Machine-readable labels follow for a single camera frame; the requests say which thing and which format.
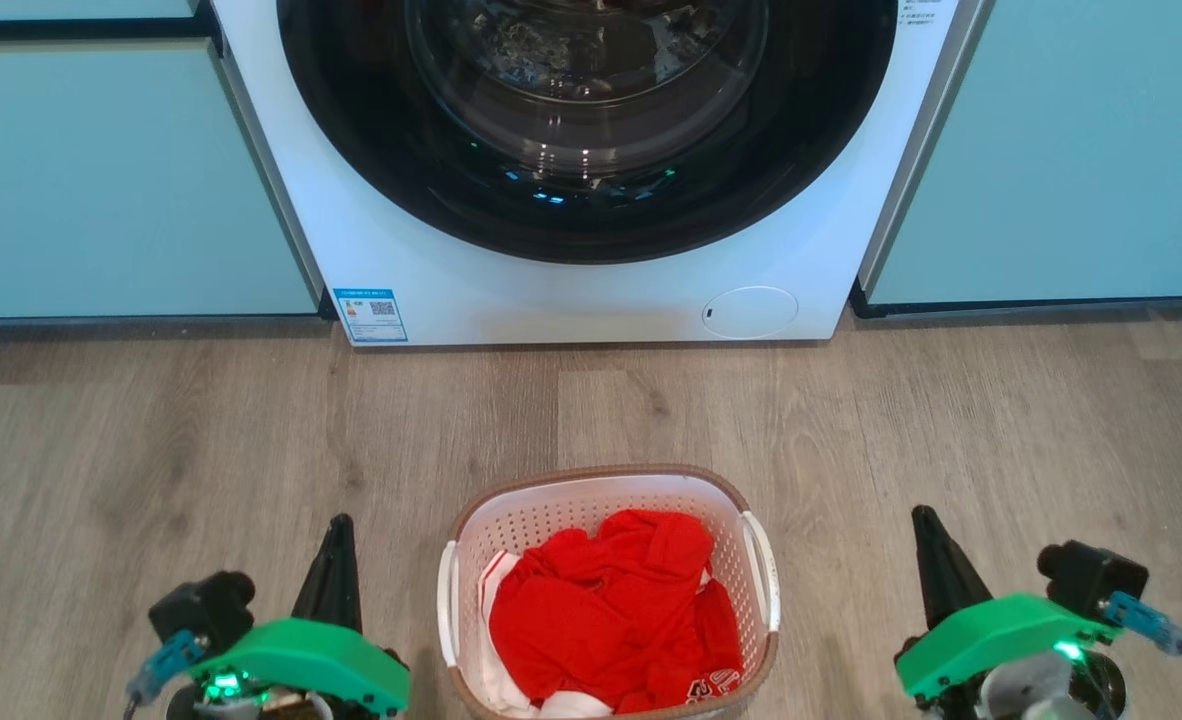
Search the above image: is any round white filter cover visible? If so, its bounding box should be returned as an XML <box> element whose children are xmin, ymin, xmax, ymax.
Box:
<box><xmin>702</xmin><ymin>286</ymin><xmax>800</xmax><ymax>340</ymax></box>

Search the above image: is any red garment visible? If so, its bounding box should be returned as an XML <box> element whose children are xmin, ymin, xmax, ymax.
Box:
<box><xmin>488</xmin><ymin>509</ymin><xmax>745</xmax><ymax>715</ymax></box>

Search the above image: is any blue cable connector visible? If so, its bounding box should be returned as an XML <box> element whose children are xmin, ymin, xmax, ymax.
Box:
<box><xmin>1101</xmin><ymin>590</ymin><xmax>1182</xmax><ymax>656</ymax></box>
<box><xmin>126</xmin><ymin>630</ymin><xmax>204</xmax><ymax>706</ymax></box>

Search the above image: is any white front-load washing machine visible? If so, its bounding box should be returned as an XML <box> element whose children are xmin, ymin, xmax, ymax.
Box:
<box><xmin>209</xmin><ymin>0</ymin><xmax>992</xmax><ymax>348</ymax></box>

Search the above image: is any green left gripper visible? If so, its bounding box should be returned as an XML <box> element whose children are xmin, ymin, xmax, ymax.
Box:
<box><xmin>166</xmin><ymin>513</ymin><xmax>412</xmax><ymax>720</ymax></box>

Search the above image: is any blue energy label sticker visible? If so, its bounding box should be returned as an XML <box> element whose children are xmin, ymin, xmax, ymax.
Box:
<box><xmin>332</xmin><ymin>288</ymin><xmax>409</xmax><ymax>345</ymax></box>

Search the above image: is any dark round washer door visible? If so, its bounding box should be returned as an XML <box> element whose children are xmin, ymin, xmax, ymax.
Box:
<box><xmin>276</xmin><ymin>0</ymin><xmax>899</xmax><ymax>266</ymax></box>

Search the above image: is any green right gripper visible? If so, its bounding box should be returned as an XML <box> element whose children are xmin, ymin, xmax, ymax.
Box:
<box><xmin>894</xmin><ymin>505</ymin><xmax>1128</xmax><ymax>720</ymax></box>

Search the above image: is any white garment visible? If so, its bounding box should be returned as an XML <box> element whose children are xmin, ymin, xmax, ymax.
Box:
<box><xmin>476</xmin><ymin>550</ymin><xmax>617</xmax><ymax>720</ymax></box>

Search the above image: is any pale green cabinet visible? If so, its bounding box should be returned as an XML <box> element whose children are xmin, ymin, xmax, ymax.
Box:
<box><xmin>851</xmin><ymin>0</ymin><xmax>1182</xmax><ymax>319</ymax></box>
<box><xmin>0</xmin><ymin>0</ymin><xmax>324</xmax><ymax>321</ymax></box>

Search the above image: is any white perforated laundry basket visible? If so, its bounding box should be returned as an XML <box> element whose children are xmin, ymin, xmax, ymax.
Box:
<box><xmin>436</xmin><ymin>464</ymin><xmax>782</xmax><ymax>720</ymax></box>

